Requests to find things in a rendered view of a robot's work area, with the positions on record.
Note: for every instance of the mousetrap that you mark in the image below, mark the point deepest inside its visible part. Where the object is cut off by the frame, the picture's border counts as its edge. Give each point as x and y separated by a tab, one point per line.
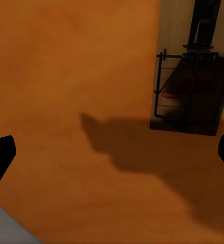
188	86

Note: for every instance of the cabinet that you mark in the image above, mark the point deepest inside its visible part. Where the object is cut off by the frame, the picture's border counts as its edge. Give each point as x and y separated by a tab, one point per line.
76	82

